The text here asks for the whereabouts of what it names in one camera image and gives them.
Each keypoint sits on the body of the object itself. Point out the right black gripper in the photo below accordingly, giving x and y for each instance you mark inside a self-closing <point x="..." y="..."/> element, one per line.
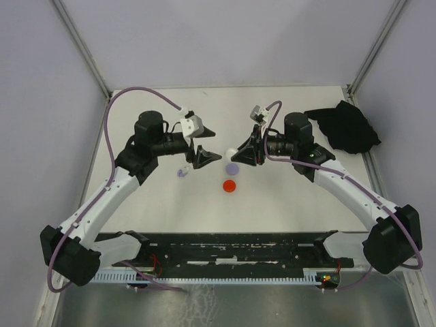
<point x="251" y="151"/>

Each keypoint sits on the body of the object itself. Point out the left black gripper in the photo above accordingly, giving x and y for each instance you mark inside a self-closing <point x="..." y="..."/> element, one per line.
<point x="203" y="157"/>

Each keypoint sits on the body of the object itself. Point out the white earbud charging case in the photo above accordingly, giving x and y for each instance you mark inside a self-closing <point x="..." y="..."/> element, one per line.
<point x="230" y="152"/>

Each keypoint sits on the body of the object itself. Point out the purple charging case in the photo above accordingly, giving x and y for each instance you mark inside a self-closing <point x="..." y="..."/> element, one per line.
<point x="232" y="169"/>

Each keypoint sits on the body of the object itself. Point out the red earbud charging case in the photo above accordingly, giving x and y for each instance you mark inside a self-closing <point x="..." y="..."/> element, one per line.
<point x="229" y="186"/>

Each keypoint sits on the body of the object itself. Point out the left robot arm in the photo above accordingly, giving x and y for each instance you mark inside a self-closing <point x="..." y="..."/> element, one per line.
<point x="72" y="249"/>

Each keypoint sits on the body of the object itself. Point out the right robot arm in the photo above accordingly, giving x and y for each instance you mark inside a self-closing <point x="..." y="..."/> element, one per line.
<point x="393" y="233"/>

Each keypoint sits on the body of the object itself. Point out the purple earbud near cases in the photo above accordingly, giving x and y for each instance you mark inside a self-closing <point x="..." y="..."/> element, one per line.
<point x="181" y="174"/>

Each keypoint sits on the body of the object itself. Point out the black cloth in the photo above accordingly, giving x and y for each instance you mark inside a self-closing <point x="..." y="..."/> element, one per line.
<point x="346" y="128"/>

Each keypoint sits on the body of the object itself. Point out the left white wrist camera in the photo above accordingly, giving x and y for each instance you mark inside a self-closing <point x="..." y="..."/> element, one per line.
<point x="191" y="124"/>

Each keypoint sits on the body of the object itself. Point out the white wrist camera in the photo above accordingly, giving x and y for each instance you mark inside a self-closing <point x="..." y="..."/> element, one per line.
<point x="260" y="115"/>
<point x="191" y="124"/>

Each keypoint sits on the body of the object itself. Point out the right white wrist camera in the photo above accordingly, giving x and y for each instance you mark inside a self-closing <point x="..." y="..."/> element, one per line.
<point x="260" y="115"/>

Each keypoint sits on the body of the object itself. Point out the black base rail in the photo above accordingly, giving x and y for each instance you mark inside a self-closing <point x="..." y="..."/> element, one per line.
<point x="225" y="255"/>

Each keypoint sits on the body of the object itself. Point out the light blue cable duct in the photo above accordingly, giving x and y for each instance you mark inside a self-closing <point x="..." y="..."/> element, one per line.
<point x="129" y="276"/>

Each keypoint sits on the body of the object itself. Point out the left aluminium frame post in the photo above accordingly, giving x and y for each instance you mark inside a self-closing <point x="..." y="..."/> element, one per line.
<point x="80" y="44"/>

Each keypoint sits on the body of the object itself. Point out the aluminium frame post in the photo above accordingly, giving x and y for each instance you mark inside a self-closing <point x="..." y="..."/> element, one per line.
<point x="392" y="18"/>
<point x="80" y="44"/>

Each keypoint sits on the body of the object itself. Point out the right aluminium frame post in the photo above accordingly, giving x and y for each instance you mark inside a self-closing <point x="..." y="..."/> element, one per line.
<point x="392" y="18"/>

